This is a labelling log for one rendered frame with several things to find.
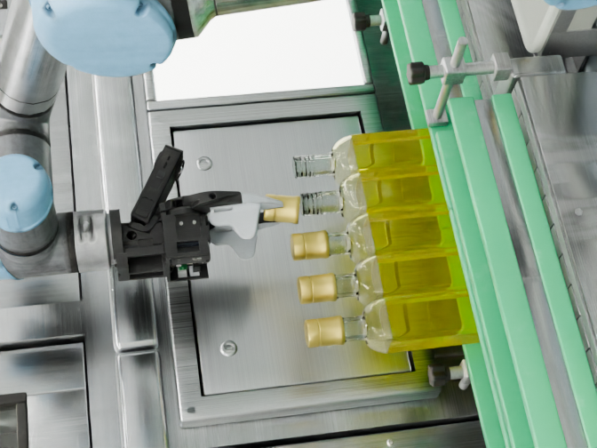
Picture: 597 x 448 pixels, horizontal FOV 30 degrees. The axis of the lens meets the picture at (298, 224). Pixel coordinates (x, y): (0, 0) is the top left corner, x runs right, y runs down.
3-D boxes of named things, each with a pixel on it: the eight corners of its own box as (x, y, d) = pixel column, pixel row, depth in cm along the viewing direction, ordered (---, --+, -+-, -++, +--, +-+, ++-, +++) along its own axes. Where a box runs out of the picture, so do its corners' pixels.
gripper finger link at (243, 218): (289, 238, 137) (214, 251, 137) (282, 196, 139) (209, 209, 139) (286, 227, 134) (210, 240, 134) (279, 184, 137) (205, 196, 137)
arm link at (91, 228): (77, 229, 141) (71, 197, 134) (114, 226, 142) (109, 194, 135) (81, 283, 138) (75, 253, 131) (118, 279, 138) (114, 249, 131)
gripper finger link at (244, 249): (281, 263, 143) (210, 265, 140) (274, 222, 145) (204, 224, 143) (286, 252, 140) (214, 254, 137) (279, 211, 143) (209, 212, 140)
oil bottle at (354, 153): (478, 143, 152) (324, 156, 149) (488, 120, 147) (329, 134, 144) (488, 179, 149) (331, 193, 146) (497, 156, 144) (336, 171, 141)
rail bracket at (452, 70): (485, 105, 146) (392, 113, 144) (517, 25, 131) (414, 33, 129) (489, 124, 145) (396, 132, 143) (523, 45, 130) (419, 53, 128)
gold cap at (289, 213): (298, 204, 143) (265, 202, 143) (300, 190, 140) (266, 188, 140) (297, 228, 141) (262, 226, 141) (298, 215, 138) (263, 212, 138)
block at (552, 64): (539, 92, 145) (488, 97, 144) (561, 48, 137) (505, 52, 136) (546, 116, 144) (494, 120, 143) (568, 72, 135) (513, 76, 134)
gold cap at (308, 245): (322, 237, 141) (289, 241, 141) (325, 225, 138) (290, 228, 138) (327, 262, 140) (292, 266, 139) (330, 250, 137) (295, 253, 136)
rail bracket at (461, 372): (517, 364, 146) (418, 376, 144) (531, 344, 140) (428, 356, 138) (525, 393, 144) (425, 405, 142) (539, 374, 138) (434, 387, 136)
